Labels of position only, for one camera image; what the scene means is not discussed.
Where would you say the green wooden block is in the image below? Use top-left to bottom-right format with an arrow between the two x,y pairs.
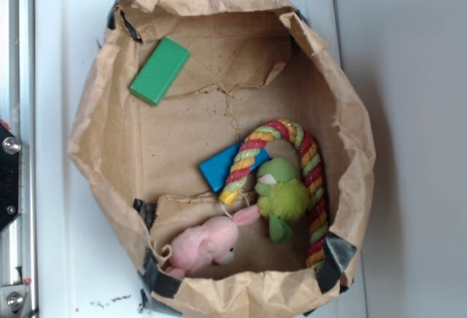
129,37 -> 190,106

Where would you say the blue wooden block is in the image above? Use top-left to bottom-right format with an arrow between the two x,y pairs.
198,140 -> 272,193

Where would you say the green plush frog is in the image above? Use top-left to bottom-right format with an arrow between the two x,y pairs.
255,157 -> 309,244

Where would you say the brown paper bag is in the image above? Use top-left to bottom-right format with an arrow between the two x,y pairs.
69,0 -> 376,317

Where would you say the pink plush bunny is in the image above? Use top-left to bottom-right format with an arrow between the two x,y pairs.
164,205 -> 260,279

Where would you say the multicolour rope toy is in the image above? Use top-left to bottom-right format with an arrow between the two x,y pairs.
219,119 -> 329,270

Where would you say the black metal bracket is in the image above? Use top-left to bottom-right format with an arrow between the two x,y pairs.
0,120 -> 21,233

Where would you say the aluminium frame rail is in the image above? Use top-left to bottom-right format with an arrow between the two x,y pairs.
1,0 -> 39,317

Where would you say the silver corner bracket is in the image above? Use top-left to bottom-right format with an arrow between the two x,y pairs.
1,284 -> 31,318

